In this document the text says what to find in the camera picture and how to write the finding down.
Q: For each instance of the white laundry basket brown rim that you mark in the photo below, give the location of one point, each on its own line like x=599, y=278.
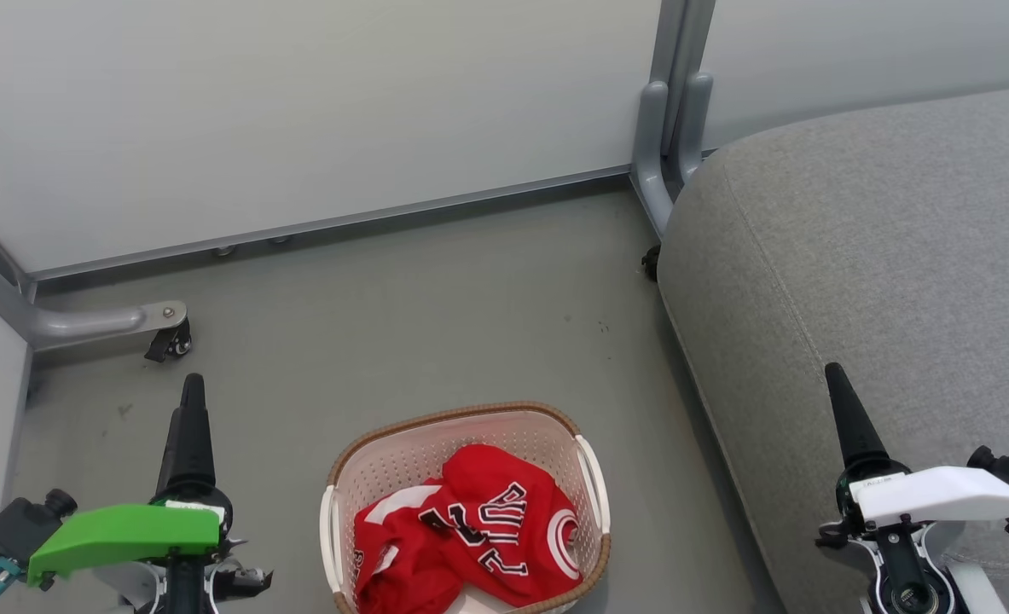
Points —
x=402, y=460

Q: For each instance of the red jersey with printed lettering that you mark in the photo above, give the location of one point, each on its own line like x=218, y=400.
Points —
x=504, y=512

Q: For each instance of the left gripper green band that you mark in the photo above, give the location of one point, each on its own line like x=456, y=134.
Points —
x=129, y=533

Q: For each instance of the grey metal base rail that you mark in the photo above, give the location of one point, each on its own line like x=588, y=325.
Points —
x=299, y=228

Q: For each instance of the black caster wheel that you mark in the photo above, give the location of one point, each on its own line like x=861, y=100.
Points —
x=176, y=343
x=651, y=263

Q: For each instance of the grey fabric sofa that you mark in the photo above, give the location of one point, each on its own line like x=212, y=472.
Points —
x=879, y=256

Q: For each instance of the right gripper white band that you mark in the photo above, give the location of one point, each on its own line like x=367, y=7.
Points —
x=939, y=496

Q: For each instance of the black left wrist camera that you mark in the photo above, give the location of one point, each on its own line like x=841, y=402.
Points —
x=18, y=529

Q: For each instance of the grey metal partition leg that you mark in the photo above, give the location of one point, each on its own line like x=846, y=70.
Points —
x=86, y=324

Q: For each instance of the grey metal partition post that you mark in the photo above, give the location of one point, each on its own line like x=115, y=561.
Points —
x=651, y=128

